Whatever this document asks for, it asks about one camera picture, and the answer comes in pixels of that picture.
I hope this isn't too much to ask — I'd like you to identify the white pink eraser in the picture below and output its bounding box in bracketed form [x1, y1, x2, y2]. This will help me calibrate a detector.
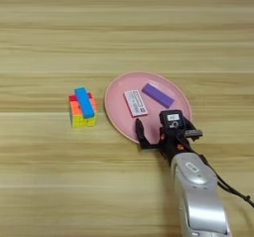
[123, 89, 149, 118]

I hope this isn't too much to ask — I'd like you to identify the purple rectangular block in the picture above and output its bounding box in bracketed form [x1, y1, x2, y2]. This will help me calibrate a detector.
[141, 82, 176, 110]

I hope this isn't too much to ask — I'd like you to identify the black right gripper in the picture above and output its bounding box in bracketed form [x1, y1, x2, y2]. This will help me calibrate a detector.
[134, 115, 203, 167]

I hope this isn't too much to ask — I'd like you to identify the blue rectangular block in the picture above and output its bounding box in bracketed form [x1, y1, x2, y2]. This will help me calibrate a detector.
[73, 86, 96, 120]

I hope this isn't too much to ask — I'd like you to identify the pink round plate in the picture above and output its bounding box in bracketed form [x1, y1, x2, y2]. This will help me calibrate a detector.
[104, 70, 193, 146]

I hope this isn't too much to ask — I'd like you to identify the multicoloured Rubik's cube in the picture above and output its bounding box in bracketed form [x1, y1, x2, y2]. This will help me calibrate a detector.
[67, 92, 98, 129]

